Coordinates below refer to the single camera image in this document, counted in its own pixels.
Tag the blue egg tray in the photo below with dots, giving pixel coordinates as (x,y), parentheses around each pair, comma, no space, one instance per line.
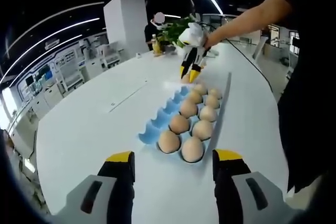
(155,132)

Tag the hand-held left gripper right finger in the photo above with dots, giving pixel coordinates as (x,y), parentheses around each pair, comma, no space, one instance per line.
(228,179)

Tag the white square pillar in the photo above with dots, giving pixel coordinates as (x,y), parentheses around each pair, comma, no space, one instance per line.
(123,22)

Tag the single brown egg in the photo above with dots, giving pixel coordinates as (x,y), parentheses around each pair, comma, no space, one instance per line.
(186,79)

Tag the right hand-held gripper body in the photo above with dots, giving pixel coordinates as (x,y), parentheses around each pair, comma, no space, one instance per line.
(193,37)

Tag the person's right hand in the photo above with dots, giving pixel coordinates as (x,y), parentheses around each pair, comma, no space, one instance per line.
(210,42)

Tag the small white box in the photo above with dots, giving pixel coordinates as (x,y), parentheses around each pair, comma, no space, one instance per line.
(138,55)

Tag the group of brown eggs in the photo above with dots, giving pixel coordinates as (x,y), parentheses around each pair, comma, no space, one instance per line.
(193,149)

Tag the yellow drink bottle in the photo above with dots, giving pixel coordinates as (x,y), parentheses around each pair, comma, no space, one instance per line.
(157,47)

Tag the person's dark clothed body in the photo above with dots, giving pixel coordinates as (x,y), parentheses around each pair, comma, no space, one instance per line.
(309,90)

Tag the white lab cabinet row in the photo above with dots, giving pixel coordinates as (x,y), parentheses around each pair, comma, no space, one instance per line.
(47,90)

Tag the white table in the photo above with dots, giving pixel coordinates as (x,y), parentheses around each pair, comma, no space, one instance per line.
(86,134)

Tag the white office chair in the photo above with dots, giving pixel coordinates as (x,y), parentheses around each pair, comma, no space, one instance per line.
(109,56)
(71,77)

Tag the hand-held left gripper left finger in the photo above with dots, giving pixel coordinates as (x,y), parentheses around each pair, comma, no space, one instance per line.
(118,182)

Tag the green potted plant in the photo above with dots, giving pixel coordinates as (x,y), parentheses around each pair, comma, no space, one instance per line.
(176,28)

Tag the straight ceiling light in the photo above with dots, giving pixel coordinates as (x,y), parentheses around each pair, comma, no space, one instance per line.
(214,2)

